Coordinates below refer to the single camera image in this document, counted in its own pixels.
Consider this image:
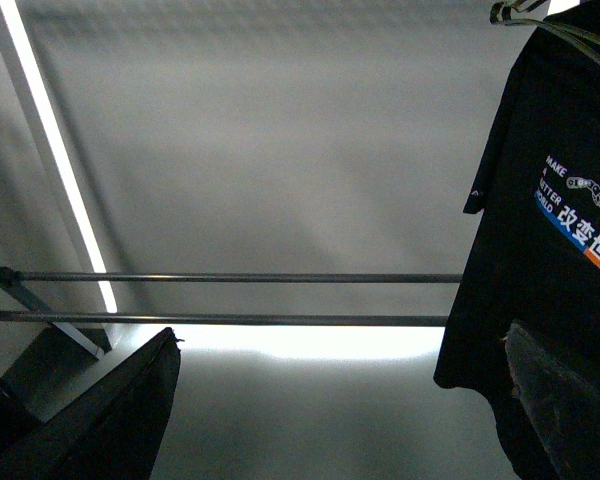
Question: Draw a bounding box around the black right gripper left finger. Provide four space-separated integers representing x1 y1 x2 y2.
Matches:
0 328 181 479

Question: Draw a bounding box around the grey metal drying rack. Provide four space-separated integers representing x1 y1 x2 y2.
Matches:
0 265 462 358

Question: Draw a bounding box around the metal wire clothes hanger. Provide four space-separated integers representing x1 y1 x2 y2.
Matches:
489 0 600 67

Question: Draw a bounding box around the white vertical light strip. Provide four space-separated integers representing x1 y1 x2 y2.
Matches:
0 0 119 315

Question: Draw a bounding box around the black printed t-shirt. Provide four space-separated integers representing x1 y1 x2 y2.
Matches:
434 1 600 479

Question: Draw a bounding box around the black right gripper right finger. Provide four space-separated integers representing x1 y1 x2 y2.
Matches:
505 320 600 479

